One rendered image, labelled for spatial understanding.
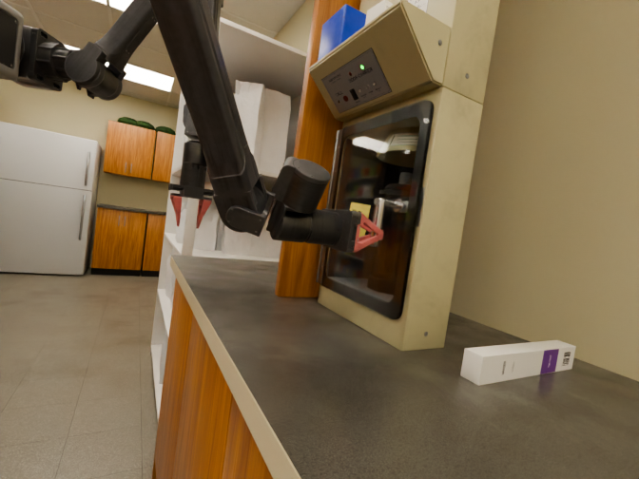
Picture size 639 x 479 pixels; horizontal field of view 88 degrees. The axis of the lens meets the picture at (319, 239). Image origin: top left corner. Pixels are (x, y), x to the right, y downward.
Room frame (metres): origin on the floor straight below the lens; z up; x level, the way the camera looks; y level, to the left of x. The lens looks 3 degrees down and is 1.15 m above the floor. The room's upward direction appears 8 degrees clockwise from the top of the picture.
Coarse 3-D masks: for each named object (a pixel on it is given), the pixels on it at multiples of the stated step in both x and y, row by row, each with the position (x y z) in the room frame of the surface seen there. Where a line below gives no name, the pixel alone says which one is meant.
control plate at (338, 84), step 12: (372, 48) 0.63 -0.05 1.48; (360, 60) 0.66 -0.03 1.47; (372, 60) 0.64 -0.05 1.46; (336, 72) 0.74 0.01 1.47; (360, 72) 0.68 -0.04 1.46; (372, 72) 0.66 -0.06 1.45; (324, 84) 0.79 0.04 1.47; (336, 84) 0.76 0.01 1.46; (348, 84) 0.73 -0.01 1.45; (360, 84) 0.70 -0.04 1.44; (372, 84) 0.68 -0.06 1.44; (384, 84) 0.66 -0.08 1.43; (336, 96) 0.79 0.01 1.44; (348, 96) 0.76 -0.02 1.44; (360, 96) 0.73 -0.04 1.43; (372, 96) 0.70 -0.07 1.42; (348, 108) 0.79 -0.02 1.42
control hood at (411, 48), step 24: (384, 24) 0.58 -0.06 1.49; (408, 24) 0.55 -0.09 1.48; (432, 24) 0.56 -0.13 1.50; (336, 48) 0.70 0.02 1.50; (360, 48) 0.65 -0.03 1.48; (384, 48) 0.61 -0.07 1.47; (408, 48) 0.57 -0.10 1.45; (432, 48) 0.57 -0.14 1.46; (312, 72) 0.80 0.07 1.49; (384, 72) 0.64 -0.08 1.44; (408, 72) 0.60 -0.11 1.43; (432, 72) 0.57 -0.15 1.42; (384, 96) 0.68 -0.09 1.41; (408, 96) 0.65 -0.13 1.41
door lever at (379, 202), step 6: (378, 198) 0.60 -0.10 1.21; (378, 204) 0.60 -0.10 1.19; (384, 204) 0.60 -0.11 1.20; (390, 204) 0.61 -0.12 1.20; (396, 204) 0.62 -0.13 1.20; (402, 204) 0.62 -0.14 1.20; (378, 210) 0.60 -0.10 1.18; (384, 210) 0.60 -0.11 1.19; (396, 210) 0.63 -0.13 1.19; (378, 216) 0.60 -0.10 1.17; (378, 222) 0.60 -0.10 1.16; (372, 234) 0.60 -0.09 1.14; (378, 240) 0.60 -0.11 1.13; (372, 246) 0.61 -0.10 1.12
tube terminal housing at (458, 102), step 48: (432, 0) 0.64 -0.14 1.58; (480, 0) 0.62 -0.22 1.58; (480, 48) 0.63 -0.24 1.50; (432, 96) 0.61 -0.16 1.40; (480, 96) 0.64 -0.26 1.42; (432, 144) 0.59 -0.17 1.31; (432, 192) 0.59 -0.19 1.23; (432, 240) 0.60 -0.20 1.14; (432, 288) 0.61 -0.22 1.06; (384, 336) 0.63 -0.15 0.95; (432, 336) 0.62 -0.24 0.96
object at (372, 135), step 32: (352, 128) 0.80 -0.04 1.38; (384, 128) 0.69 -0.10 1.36; (416, 128) 0.61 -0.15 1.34; (352, 160) 0.79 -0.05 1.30; (384, 160) 0.68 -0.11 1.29; (416, 160) 0.60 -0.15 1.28; (352, 192) 0.77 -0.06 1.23; (384, 192) 0.67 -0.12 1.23; (416, 192) 0.59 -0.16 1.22; (384, 224) 0.65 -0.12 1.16; (352, 256) 0.74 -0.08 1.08; (384, 256) 0.64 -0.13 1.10; (352, 288) 0.72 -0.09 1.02; (384, 288) 0.63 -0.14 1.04
